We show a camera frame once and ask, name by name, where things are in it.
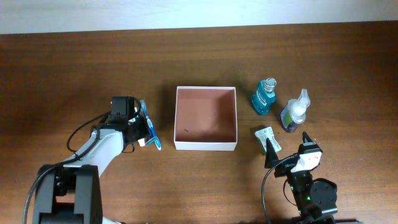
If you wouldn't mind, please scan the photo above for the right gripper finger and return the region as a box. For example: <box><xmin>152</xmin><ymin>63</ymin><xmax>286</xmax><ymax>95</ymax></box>
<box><xmin>264</xmin><ymin>138</ymin><xmax>279</xmax><ymax>169</ymax></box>
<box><xmin>302</xmin><ymin>131</ymin><xmax>315</xmax><ymax>144</ymax></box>

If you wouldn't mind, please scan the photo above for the green toothpaste tube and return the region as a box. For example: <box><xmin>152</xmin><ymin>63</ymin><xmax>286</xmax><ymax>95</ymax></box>
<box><xmin>129</xmin><ymin>107</ymin><xmax>148</xmax><ymax>147</ymax></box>

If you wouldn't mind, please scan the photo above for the blue white toothbrush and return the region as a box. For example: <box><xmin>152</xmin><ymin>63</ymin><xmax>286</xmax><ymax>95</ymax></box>
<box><xmin>140</xmin><ymin>100</ymin><xmax>162</xmax><ymax>151</ymax></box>

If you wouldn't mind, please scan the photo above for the teal mouthwash bottle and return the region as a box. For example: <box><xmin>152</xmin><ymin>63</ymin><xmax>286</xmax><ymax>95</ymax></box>
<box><xmin>251</xmin><ymin>78</ymin><xmax>277</xmax><ymax>116</ymax></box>

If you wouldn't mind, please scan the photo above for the blue disposable razor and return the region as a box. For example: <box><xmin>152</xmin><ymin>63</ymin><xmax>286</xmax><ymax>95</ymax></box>
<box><xmin>146</xmin><ymin>137</ymin><xmax>157</xmax><ymax>145</ymax></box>

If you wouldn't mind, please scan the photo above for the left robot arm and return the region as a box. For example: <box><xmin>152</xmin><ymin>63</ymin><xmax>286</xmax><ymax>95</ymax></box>
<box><xmin>26</xmin><ymin>96</ymin><xmax>150</xmax><ymax>223</ymax></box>

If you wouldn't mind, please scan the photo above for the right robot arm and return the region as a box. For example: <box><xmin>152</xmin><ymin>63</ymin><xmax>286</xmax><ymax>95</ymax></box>
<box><xmin>261</xmin><ymin>132</ymin><xmax>338</xmax><ymax>223</ymax></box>

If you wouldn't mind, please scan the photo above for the green white wrapped packet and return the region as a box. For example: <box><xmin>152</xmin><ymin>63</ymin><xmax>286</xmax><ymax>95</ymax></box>
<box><xmin>254</xmin><ymin>127</ymin><xmax>282</xmax><ymax>154</ymax></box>

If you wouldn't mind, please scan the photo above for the clear spray bottle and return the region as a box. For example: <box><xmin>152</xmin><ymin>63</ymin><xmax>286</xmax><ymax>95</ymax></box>
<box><xmin>280</xmin><ymin>88</ymin><xmax>311</xmax><ymax>133</ymax></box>

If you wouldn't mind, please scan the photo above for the white cardboard box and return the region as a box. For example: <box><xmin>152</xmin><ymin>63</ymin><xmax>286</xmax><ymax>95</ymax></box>
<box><xmin>174</xmin><ymin>86</ymin><xmax>238</xmax><ymax>151</ymax></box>

